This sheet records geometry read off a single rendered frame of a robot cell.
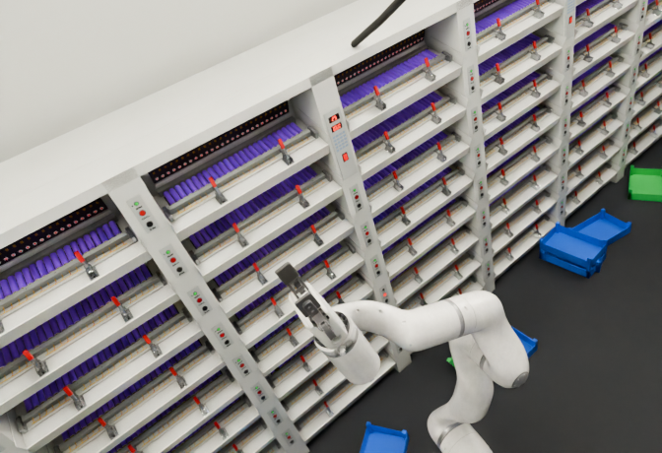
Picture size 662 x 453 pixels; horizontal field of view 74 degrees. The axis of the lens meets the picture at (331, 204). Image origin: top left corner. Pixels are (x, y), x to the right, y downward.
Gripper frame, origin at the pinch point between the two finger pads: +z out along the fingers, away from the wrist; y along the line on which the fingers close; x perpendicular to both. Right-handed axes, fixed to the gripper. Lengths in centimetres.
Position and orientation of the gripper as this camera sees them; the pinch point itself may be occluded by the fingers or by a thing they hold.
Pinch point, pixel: (294, 285)
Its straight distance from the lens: 76.5
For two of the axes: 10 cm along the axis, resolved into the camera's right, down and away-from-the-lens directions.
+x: 7.9, -6.0, 1.2
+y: -4.5, -4.3, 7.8
